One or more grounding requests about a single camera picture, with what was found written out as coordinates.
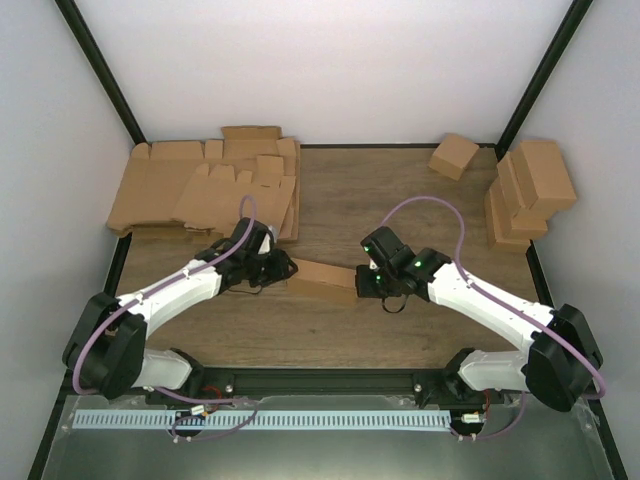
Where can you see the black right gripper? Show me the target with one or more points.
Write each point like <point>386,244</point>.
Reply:
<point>363,286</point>

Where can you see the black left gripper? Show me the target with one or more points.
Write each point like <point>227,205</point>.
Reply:
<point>280,269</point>

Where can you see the brown cardboard box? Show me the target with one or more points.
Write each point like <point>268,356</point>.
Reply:
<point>325,282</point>

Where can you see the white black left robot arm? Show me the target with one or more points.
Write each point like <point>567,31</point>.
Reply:
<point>107,353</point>

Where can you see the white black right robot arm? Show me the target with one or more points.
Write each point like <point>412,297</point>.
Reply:
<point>554,355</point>

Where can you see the lower folded brown box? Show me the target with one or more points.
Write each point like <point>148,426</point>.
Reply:
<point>496,233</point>

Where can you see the folded brown box tilted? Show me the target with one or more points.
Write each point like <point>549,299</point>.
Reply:
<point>452,156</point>

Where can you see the top folded brown box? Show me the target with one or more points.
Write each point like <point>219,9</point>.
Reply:
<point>544,181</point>

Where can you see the stack of flat cardboard blanks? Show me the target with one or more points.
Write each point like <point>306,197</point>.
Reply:
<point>198,190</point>

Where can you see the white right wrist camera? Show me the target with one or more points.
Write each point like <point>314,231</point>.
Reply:
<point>372,265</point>

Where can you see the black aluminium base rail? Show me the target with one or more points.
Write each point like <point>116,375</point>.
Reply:
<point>257,383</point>

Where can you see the light blue slotted cable duct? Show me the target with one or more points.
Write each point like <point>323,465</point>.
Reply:
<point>269,420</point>

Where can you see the black right frame post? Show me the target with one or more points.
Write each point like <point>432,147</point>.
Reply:
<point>559,43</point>

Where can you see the black frame post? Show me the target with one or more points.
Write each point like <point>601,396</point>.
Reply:
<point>559,43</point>
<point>92,52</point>

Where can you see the black left frame post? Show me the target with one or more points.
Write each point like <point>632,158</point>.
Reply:
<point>92,52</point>

